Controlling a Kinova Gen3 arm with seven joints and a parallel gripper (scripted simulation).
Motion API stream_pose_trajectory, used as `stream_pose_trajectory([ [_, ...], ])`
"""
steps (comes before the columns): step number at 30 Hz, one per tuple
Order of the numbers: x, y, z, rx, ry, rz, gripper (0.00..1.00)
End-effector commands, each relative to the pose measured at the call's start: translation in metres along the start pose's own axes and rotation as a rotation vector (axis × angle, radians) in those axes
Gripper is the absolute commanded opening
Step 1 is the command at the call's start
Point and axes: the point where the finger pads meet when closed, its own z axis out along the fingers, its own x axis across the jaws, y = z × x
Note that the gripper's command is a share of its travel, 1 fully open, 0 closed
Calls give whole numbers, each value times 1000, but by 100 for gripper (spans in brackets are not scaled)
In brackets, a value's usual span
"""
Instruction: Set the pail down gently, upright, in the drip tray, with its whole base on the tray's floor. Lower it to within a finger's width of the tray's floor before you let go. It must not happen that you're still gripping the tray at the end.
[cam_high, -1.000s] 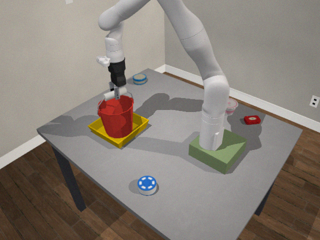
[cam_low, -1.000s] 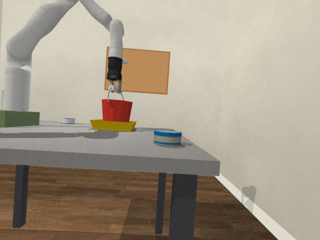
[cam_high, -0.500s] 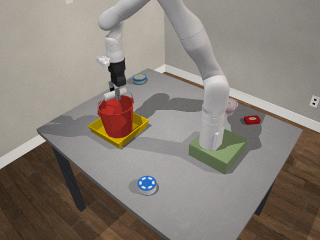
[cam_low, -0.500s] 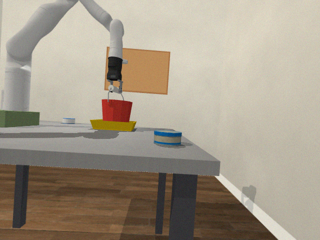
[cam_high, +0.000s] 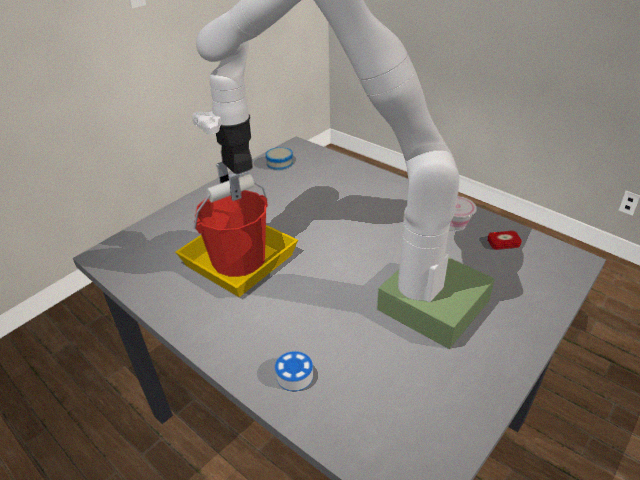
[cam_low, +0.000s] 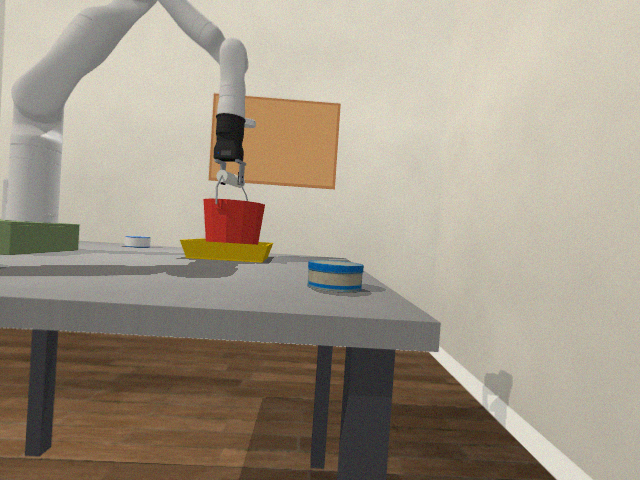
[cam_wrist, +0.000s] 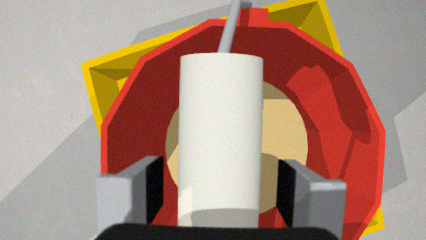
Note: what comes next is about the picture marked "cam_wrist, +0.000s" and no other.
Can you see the yellow square tray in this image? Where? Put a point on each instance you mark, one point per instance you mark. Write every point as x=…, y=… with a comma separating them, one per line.
x=105, y=76

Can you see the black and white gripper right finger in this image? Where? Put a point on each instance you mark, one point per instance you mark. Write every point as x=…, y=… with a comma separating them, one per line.
x=306, y=199

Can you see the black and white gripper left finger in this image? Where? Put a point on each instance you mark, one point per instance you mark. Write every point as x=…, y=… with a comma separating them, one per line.
x=134, y=195

